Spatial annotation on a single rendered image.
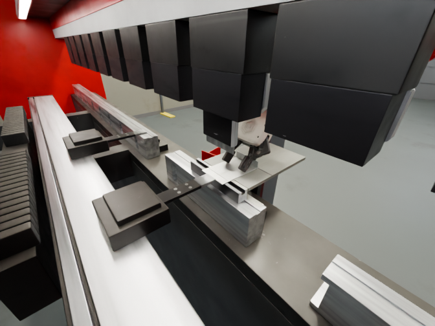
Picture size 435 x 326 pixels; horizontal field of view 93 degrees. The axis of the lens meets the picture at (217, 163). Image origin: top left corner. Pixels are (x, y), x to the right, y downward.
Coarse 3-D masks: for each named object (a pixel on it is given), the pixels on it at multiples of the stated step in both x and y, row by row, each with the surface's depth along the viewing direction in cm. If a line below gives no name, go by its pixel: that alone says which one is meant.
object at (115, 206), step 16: (208, 176) 52; (112, 192) 41; (128, 192) 41; (144, 192) 41; (176, 192) 46; (96, 208) 39; (112, 208) 37; (128, 208) 37; (144, 208) 37; (160, 208) 39; (112, 224) 35; (128, 224) 35; (144, 224) 37; (160, 224) 39; (112, 240) 34; (128, 240) 36
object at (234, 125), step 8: (208, 112) 47; (208, 120) 48; (216, 120) 46; (224, 120) 44; (208, 128) 49; (216, 128) 47; (224, 128) 45; (232, 128) 43; (208, 136) 52; (216, 136) 48; (224, 136) 46; (232, 136) 44; (216, 144) 50; (224, 144) 48; (232, 144) 45; (232, 152) 46
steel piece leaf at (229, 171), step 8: (232, 160) 60; (240, 160) 60; (256, 160) 56; (216, 168) 56; (224, 168) 56; (232, 168) 56; (256, 168) 57; (224, 176) 53; (232, 176) 53; (240, 176) 53
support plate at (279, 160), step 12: (216, 156) 63; (264, 156) 64; (276, 156) 64; (288, 156) 64; (300, 156) 64; (264, 168) 57; (276, 168) 57; (288, 168) 59; (240, 180) 52; (252, 180) 52; (264, 180) 52
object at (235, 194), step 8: (192, 160) 60; (200, 160) 60; (192, 168) 61; (200, 168) 57; (216, 184) 53; (224, 184) 50; (232, 184) 51; (224, 192) 52; (232, 192) 49; (240, 192) 48; (240, 200) 49
